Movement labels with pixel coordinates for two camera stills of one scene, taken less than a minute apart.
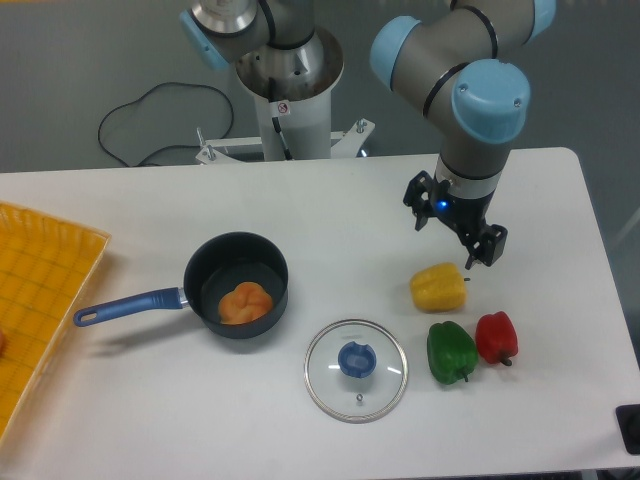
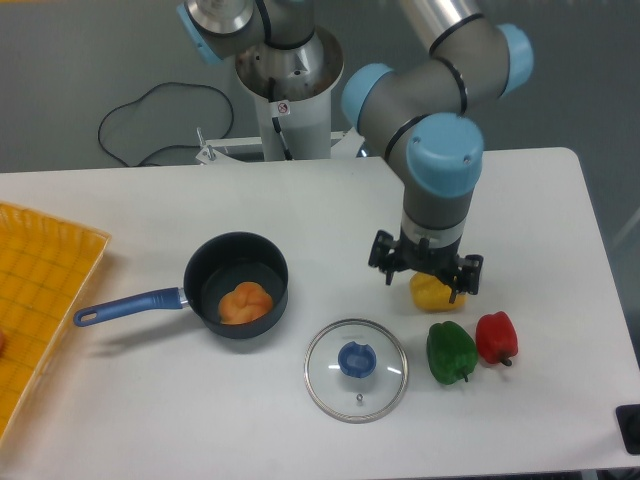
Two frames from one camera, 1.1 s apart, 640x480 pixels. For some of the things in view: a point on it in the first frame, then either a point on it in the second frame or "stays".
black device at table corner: (628, 421) stays
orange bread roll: (247, 303) stays
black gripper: (465, 214) to (420, 256)
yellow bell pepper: (438, 288) stays
